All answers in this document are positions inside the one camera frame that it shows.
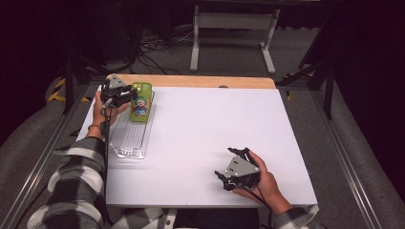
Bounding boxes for person's right hand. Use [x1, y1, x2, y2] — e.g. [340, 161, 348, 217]
[231, 150, 293, 216]

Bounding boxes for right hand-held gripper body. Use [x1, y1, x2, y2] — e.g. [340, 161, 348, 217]
[219, 147, 263, 193]

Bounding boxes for clear plastic packaging tray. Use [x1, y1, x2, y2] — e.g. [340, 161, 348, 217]
[109, 89, 157, 160]

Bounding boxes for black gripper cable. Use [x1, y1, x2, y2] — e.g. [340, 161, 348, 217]
[237, 183, 275, 229]
[99, 98, 115, 227]

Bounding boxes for person's plaid shirt torso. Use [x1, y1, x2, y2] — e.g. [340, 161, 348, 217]
[108, 207, 266, 229]

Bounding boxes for black floor cables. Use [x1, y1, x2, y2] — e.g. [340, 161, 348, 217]
[135, 27, 196, 76]

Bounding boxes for yellow black floor tape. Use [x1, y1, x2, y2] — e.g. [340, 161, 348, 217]
[47, 77, 93, 104]

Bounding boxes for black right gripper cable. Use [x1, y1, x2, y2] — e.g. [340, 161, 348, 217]
[237, 183, 275, 229]

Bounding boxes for black metal stand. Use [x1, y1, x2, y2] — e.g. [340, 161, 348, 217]
[275, 56, 336, 121]
[60, 52, 111, 116]

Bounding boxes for white metal stand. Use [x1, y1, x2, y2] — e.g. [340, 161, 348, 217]
[189, 5, 282, 75]

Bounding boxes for person's left hand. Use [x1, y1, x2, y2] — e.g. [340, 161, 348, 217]
[92, 90, 130, 138]

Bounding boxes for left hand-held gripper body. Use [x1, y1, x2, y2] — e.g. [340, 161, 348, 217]
[100, 73, 135, 109]

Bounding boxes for green cartoon phone case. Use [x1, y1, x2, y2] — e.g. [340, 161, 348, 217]
[129, 81, 154, 124]

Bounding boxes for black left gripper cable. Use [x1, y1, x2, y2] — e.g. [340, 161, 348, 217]
[99, 98, 115, 227]

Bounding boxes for aluminium floor rail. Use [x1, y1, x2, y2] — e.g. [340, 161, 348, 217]
[309, 89, 385, 229]
[0, 83, 92, 229]

